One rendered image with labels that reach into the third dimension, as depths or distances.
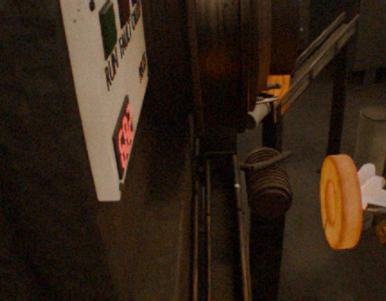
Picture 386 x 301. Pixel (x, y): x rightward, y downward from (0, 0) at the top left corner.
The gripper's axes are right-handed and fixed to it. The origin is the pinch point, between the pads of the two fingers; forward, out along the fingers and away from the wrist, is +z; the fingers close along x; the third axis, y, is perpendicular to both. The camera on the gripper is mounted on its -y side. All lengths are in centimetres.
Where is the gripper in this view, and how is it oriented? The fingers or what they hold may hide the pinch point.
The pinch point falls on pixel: (341, 193)
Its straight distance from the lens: 77.7
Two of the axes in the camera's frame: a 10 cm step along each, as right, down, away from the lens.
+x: -0.2, 5.5, -8.4
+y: 2.1, -8.1, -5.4
